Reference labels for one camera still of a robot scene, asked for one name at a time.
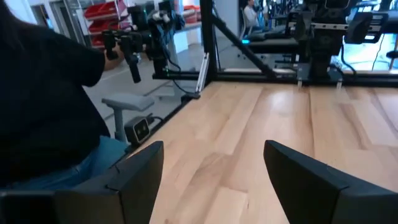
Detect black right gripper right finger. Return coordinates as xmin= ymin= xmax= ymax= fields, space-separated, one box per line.
xmin=263 ymin=139 xmax=398 ymax=224

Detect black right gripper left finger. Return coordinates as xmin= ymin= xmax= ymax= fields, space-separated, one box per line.
xmin=0 ymin=140 xmax=165 ymax=224

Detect black workbench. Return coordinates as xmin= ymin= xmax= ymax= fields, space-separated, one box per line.
xmin=247 ymin=29 xmax=301 ymax=54

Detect person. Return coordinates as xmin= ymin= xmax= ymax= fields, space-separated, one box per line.
xmin=0 ymin=0 xmax=130 ymax=191
xmin=242 ymin=0 xmax=264 ymax=34

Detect grey chair armrest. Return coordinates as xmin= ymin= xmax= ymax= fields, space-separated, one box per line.
xmin=101 ymin=94 xmax=155 ymax=144

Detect person's hand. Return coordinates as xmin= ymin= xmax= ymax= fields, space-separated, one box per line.
xmin=104 ymin=46 xmax=125 ymax=72

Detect red storage bins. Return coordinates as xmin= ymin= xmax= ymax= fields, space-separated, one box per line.
xmin=182 ymin=4 xmax=202 ymax=25

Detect red storage bins rack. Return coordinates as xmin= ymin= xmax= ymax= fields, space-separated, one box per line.
xmin=83 ymin=0 xmax=131 ymax=50

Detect black table-level camera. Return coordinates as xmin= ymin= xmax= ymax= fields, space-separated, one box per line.
xmin=123 ymin=115 xmax=152 ymax=146

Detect black aluminium table frame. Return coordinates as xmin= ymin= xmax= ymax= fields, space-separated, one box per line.
xmin=124 ymin=0 xmax=398 ymax=155

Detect silver aluminium bracket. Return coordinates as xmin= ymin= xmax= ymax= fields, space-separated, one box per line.
xmin=195 ymin=52 xmax=210 ymax=94

